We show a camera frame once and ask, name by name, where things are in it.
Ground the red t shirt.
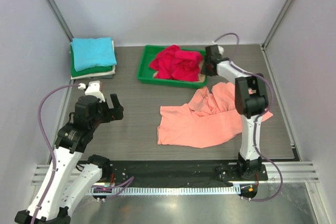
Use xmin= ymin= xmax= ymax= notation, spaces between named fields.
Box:
xmin=149 ymin=45 xmax=203 ymax=82

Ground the green plastic tray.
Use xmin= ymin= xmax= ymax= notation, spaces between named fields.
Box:
xmin=137 ymin=45 xmax=207 ymax=89

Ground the salmon pink t shirt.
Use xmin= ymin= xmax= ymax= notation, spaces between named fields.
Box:
xmin=156 ymin=81 xmax=274 ymax=148

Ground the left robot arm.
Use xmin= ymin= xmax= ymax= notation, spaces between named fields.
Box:
xmin=15 ymin=94 xmax=123 ymax=223

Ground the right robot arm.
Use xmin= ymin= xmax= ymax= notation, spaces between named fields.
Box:
xmin=202 ymin=45 xmax=269 ymax=180

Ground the tan t shirt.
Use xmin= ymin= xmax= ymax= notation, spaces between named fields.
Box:
xmin=152 ymin=61 xmax=206 ymax=83

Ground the folded white shirt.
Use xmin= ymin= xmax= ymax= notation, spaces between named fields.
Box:
xmin=70 ymin=40 xmax=116 ymax=80

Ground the folded green shirt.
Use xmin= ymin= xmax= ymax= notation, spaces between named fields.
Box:
xmin=70 ymin=45 xmax=116 ymax=78

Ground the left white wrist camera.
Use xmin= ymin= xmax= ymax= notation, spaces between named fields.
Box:
xmin=78 ymin=81 xmax=106 ymax=102

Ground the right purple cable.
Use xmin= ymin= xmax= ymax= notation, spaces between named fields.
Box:
xmin=214 ymin=33 xmax=283 ymax=201

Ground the purple cable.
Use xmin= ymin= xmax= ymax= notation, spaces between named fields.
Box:
xmin=214 ymin=33 xmax=283 ymax=201
xmin=28 ymin=83 xmax=85 ymax=224

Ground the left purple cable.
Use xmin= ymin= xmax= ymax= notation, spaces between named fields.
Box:
xmin=28 ymin=83 xmax=85 ymax=224

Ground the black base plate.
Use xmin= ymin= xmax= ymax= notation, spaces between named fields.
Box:
xmin=110 ymin=160 xmax=268 ymax=188

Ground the slotted cable duct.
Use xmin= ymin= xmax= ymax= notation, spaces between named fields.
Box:
xmin=86 ymin=185 xmax=240 ymax=197

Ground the right corner frame post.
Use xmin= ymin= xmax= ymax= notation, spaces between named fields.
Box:
xmin=261 ymin=0 xmax=312 ymax=51

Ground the corner frame post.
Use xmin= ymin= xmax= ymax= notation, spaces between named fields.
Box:
xmin=46 ymin=0 xmax=73 ymax=41
xmin=261 ymin=0 xmax=312 ymax=51

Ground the aluminium frame rail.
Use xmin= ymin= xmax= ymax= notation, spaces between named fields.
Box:
xmin=30 ymin=162 xmax=319 ymax=186

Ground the left corner frame post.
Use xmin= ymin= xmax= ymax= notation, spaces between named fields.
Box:
xmin=46 ymin=0 xmax=73 ymax=41

